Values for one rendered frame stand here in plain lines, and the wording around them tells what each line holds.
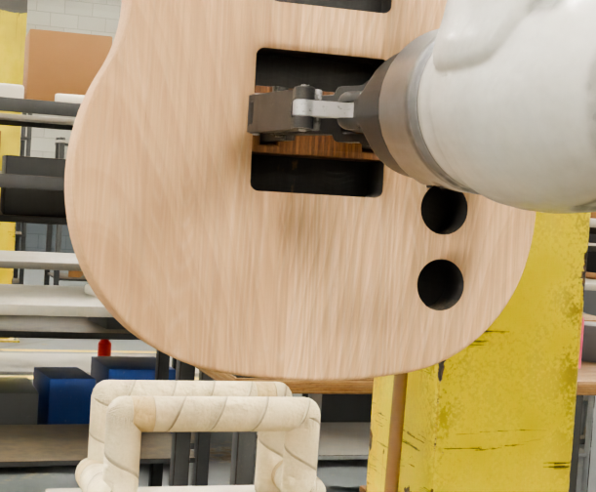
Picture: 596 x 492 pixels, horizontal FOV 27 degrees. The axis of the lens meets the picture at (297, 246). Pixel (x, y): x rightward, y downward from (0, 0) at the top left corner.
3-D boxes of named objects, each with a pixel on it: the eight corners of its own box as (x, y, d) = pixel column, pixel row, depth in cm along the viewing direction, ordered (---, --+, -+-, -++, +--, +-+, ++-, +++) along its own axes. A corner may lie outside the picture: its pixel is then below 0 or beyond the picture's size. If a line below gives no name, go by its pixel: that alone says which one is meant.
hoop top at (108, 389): (286, 410, 124) (287, 378, 123) (296, 416, 121) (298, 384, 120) (88, 409, 117) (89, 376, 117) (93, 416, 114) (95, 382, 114)
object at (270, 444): (280, 486, 124) (286, 394, 124) (290, 494, 121) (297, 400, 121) (250, 487, 123) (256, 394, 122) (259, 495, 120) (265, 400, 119)
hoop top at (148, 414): (312, 427, 116) (314, 393, 116) (324, 434, 113) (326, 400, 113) (101, 428, 109) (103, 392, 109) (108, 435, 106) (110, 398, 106)
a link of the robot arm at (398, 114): (569, 200, 64) (513, 197, 69) (581, 23, 63) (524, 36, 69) (409, 190, 61) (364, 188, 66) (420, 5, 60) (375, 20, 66)
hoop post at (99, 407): (115, 489, 119) (121, 393, 118) (122, 498, 116) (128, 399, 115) (82, 490, 118) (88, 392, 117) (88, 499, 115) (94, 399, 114)
